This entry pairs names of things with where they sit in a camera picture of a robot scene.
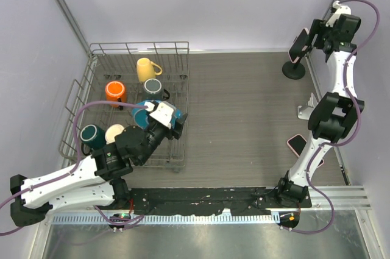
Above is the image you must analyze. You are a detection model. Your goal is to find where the pink phone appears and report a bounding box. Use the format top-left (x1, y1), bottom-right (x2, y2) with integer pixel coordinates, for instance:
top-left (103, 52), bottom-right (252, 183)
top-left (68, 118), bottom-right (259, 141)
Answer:
top-left (286, 134), bottom-right (307, 159)
top-left (288, 27), bottom-right (310, 63)

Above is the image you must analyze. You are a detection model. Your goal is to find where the black phone stand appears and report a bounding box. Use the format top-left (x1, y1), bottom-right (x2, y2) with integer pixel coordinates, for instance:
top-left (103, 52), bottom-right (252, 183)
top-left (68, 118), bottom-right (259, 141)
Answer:
top-left (282, 44), bottom-right (309, 80)

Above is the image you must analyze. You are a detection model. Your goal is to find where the white phone stand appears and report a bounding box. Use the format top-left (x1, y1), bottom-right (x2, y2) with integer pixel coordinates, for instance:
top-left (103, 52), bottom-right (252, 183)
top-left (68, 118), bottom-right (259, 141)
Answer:
top-left (297, 93), bottom-right (318, 121)

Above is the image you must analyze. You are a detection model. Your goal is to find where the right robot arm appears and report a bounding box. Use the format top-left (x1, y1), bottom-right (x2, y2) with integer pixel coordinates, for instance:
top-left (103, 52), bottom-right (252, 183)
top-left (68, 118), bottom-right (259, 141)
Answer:
top-left (275, 14), bottom-right (364, 207)

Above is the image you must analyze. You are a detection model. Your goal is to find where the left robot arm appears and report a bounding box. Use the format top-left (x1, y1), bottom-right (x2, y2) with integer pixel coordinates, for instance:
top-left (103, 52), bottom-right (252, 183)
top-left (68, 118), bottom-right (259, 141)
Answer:
top-left (10, 113), bottom-right (188, 227)

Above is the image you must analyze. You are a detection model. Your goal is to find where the blue plate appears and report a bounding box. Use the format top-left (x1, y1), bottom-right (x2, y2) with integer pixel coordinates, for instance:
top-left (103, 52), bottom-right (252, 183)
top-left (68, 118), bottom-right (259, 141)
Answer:
top-left (132, 100), bottom-right (183, 129)

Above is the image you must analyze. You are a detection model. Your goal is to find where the grey mug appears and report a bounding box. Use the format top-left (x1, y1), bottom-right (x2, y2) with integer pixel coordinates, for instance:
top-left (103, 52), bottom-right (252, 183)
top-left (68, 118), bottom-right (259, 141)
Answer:
top-left (143, 79), bottom-right (171, 101)

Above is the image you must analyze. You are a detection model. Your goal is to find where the cream mug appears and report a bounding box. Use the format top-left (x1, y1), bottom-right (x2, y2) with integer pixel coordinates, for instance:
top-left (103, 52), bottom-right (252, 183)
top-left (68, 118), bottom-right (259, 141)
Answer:
top-left (104, 124), bottom-right (124, 144)

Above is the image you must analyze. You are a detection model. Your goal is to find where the orange mug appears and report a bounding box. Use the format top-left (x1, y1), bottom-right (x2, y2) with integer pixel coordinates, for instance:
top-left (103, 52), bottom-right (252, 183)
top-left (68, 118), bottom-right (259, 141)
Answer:
top-left (105, 80), bottom-right (127, 102)

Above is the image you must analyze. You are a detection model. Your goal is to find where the yellow mug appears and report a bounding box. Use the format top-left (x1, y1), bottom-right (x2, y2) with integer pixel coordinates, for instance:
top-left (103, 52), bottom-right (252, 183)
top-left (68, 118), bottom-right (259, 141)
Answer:
top-left (136, 58), bottom-right (163, 83)

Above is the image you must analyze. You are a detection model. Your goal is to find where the dark teal mug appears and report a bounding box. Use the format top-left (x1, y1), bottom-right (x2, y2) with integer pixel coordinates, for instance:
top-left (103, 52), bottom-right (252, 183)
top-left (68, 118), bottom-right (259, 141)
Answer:
top-left (80, 124), bottom-right (106, 151)

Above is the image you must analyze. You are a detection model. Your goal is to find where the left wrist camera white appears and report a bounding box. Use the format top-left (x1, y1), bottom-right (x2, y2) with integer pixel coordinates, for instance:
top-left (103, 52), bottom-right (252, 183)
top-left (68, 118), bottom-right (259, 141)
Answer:
top-left (145, 101), bottom-right (176, 129)

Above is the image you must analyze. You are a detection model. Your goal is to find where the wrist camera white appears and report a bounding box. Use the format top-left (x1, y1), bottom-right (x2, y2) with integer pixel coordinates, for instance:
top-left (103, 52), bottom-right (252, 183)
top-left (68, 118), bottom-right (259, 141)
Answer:
top-left (325, 1), bottom-right (352, 27)
top-left (145, 101), bottom-right (176, 129)

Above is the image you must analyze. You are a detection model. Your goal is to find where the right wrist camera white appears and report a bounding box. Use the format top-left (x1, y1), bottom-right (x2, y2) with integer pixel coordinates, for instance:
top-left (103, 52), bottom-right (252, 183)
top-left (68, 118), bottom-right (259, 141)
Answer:
top-left (325, 1), bottom-right (352, 27)

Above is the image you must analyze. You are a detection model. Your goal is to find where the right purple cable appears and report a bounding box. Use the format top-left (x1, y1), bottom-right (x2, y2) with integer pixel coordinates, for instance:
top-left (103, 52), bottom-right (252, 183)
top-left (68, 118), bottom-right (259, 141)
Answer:
top-left (307, 0), bottom-right (381, 234)

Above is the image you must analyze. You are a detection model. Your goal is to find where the purple cable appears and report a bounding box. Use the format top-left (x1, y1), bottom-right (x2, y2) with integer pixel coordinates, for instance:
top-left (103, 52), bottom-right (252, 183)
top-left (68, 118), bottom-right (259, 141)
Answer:
top-left (307, 0), bottom-right (381, 234)
top-left (0, 101), bottom-right (153, 237)

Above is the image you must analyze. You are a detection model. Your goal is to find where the wire dish rack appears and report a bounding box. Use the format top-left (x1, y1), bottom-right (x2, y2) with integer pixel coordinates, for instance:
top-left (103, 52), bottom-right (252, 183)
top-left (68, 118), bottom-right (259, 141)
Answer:
top-left (58, 41), bottom-right (190, 168)

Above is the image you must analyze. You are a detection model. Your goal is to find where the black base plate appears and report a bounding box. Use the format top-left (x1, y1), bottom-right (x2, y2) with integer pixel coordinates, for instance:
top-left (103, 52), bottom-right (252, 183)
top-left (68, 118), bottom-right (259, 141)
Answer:
top-left (130, 187), bottom-right (312, 216)

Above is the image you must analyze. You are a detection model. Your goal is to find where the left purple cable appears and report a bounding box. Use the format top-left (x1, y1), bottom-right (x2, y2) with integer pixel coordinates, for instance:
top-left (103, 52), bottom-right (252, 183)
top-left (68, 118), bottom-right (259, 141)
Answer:
top-left (0, 101), bottom-right (153, 237)

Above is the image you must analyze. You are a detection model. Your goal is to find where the slotted cable duct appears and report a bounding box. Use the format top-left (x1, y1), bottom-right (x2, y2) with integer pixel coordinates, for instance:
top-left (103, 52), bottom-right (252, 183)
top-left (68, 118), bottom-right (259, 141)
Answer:
top-left (51, 211), bottom-right (280, 225)

